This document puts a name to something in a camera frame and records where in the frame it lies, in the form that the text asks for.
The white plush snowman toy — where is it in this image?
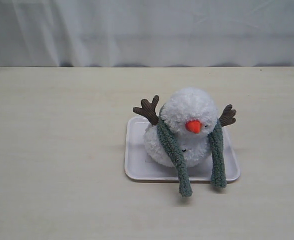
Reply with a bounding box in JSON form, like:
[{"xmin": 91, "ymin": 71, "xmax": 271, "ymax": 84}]
[{"xmin": 133, "ymin": 87, "xmax": 236, "ymax": 168}]

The green fluffy scarf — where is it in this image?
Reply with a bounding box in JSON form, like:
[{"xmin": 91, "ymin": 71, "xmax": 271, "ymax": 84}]
[{"xmin": 157, "ymin": 104, "xmax": 236, "ymax": 198}]

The white plastic tray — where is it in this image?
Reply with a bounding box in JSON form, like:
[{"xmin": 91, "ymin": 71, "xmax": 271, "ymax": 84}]
[{"xmin": 124, "ymin": 116, "xmax": 241, "ymax": 183}]

